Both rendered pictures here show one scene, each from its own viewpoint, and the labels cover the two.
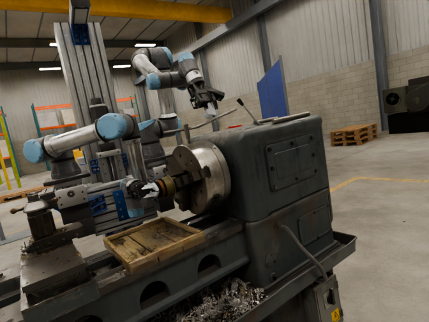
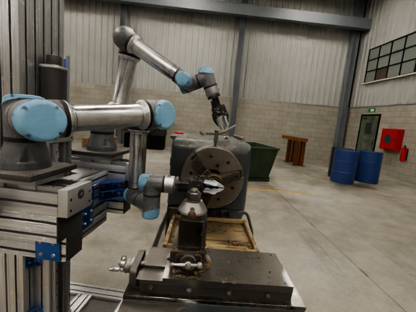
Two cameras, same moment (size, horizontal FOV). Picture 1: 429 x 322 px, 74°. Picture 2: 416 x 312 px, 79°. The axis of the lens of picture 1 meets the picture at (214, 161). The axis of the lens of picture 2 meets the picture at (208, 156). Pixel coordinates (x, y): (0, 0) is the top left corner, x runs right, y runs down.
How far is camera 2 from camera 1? 135 cm
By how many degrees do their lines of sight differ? 58
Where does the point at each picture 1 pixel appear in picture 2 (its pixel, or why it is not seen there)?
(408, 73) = not seen: hidden behind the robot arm
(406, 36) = (140, 78)
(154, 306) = not seen: hidden behind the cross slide
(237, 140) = (247, 150)
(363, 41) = (109, 68)
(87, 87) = (39, 33)
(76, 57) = not seen: outside the picture
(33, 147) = (53, 116)
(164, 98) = (128, 88)
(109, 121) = (168, 109)
